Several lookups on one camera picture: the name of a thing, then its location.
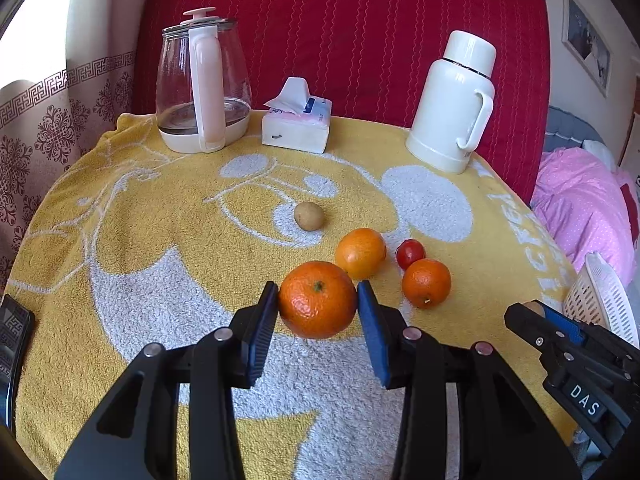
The yellow and white printed towel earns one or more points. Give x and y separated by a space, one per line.
175 220

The white plastic basket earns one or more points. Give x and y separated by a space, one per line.
600 290

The patterned curtain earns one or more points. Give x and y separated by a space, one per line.
40 135

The medium mandarin with stem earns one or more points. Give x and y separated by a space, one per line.
317 305

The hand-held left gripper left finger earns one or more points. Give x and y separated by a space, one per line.
262 330

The framed wall picture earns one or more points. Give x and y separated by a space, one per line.
585 35

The red tomato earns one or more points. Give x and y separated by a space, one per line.
410 253

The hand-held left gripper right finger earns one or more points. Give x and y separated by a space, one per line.
372 335

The red quilted sofa cover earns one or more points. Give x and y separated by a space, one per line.
350 20

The small kiwi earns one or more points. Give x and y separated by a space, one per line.
308 215

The large kiwi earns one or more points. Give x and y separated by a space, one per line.
533 306

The grey bedding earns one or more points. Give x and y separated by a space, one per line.
565 125

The black patterned object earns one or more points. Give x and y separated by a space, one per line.
12 340

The smooth orange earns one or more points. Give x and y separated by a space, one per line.
361 252

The large bumpy orange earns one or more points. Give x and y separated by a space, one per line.
426 282

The tissue pack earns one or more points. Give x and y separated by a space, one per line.
300 132

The white thermos jug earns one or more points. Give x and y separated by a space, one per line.
440 110

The pink blanket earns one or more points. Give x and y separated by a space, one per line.
575 200

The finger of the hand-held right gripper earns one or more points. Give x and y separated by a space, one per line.
530 327
562 321

